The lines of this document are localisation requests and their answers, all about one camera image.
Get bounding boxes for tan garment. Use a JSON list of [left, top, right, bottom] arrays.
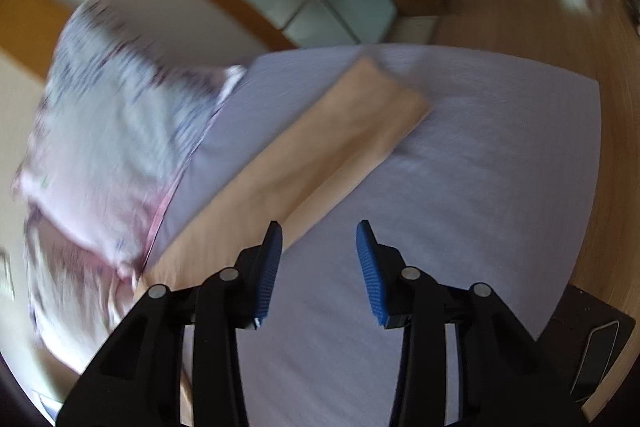
[[141, 46, 428, 426]]

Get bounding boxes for pink floral pillow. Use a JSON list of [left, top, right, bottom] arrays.
[[24, 202, 140, 375]]

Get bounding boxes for white floral pillow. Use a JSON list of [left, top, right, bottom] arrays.
[[14, 0, 246, 277]]

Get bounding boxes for black floor mat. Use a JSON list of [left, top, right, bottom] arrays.
[[538, 284, 636, 405]]

